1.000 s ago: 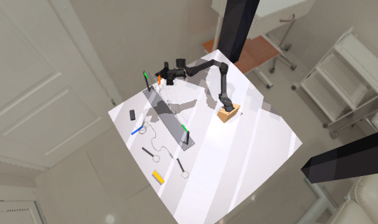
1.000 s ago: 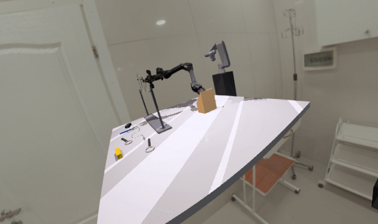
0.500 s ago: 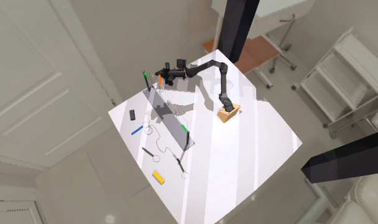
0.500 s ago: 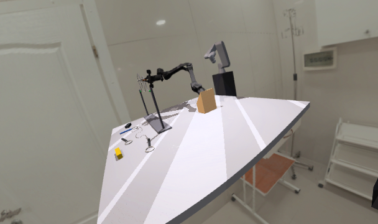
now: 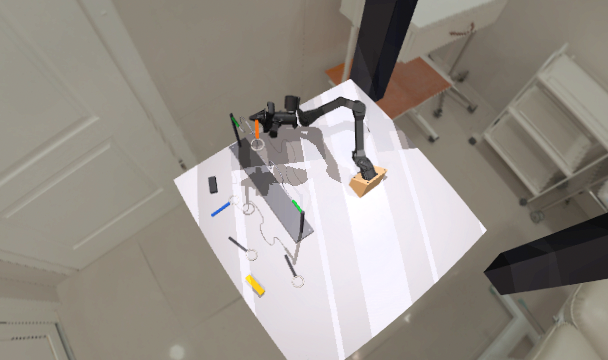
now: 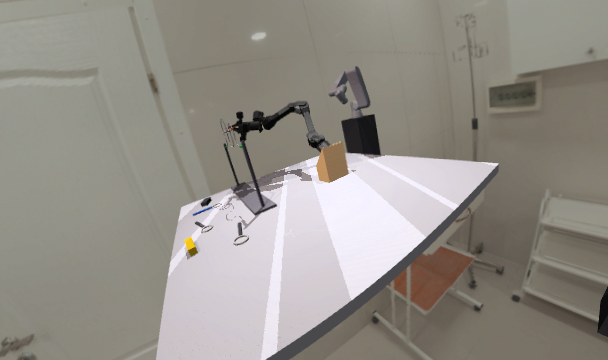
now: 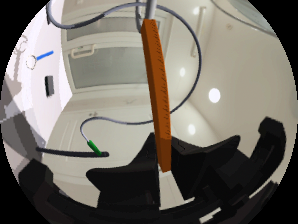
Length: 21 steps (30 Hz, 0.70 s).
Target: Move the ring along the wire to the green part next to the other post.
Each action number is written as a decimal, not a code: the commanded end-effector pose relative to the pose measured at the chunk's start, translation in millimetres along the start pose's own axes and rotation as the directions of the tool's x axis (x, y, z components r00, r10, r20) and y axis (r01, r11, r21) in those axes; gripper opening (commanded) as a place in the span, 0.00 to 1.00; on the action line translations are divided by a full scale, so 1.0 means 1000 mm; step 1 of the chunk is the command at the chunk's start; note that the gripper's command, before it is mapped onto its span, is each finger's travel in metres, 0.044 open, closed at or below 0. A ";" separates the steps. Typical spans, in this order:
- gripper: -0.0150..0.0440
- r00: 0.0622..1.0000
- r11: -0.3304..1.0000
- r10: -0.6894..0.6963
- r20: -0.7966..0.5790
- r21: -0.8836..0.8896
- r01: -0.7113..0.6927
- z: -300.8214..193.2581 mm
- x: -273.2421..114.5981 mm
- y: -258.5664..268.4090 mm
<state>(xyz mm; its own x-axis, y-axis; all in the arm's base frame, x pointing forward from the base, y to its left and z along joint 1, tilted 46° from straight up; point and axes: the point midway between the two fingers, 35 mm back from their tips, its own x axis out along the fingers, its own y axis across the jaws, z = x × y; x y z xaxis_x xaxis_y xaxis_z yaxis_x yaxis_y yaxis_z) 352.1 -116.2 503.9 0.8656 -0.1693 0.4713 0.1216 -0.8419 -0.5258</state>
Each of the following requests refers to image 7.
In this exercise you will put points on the orange handle with dark grey loop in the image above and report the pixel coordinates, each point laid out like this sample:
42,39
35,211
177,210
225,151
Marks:
158,88

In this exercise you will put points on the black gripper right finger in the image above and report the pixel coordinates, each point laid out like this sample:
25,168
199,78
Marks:
189,162

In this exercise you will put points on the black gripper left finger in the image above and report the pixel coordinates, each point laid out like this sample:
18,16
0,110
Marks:
140,174

